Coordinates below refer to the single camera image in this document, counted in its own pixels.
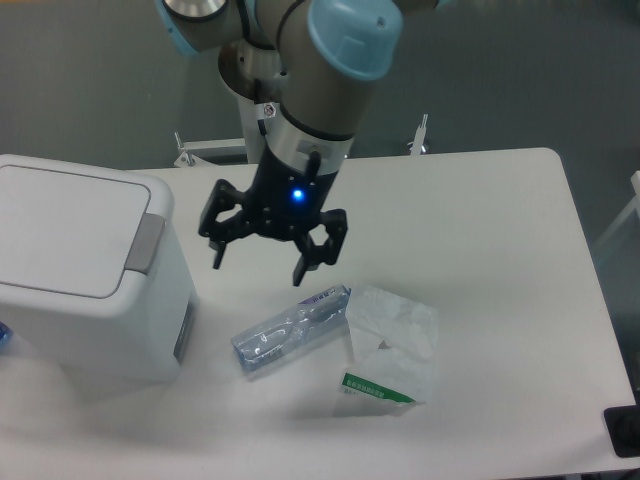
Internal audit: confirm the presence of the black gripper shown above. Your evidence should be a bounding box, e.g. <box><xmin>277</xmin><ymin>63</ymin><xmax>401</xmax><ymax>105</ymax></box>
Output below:
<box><xmin>198</xmin><ymin>144</ymin><xmax>348</xmax><ymax>287</ymax></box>

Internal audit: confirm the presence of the white push-lid trash can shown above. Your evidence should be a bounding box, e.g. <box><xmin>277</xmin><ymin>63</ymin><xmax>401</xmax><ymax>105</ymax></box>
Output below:
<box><xmin>1</xmin><ymin>154</ymin><xmax>196</xmax><ymax>381</ymax></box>

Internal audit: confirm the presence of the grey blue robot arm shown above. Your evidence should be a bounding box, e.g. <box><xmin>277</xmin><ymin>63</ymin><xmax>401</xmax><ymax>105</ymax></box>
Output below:
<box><xmin>156</xmin><ymin>1</ymin><xmax>437</xmax><ymax>283</ymax></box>

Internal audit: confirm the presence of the clear blue plastic package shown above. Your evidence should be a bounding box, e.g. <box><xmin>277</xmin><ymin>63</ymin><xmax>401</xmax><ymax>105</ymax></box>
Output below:
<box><xmin>231</xmin><ymin>284</ymin><xmax>351</xmax><ymax>377</ymax></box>

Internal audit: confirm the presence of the white green plastic bag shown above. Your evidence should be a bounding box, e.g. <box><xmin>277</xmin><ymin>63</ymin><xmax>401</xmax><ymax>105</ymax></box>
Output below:
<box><xmin>334</xmin><ymin>285</ymin><xmax>439</xmax><ymax>417</ymax></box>

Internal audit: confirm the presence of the blue white object at left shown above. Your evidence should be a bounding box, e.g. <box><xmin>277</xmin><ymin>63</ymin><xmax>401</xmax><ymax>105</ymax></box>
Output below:
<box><xmin>0</xmin><ymin>323</ymin><xmax>13</xmax><ymax>351</ymax></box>

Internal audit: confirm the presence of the clear plastic bin at right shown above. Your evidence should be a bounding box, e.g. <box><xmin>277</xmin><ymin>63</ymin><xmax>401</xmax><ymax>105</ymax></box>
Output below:
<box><xmin>594</xmin><ymin>171</ymin><xmax>639</xmax><ymax>263</ymax></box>

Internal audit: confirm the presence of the black device at edge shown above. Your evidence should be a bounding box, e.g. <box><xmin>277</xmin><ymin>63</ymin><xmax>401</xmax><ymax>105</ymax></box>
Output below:
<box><xmin>604</xmin><ymin>405</ymin><xmax>639</xmax><ymax>458</ymax></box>

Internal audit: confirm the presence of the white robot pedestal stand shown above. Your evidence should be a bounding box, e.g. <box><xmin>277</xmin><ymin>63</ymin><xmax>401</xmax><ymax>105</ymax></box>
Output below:
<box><xmin>173</xmin><ymin>39</ymin><xmax>431</xmax><ymax>169</ymax></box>

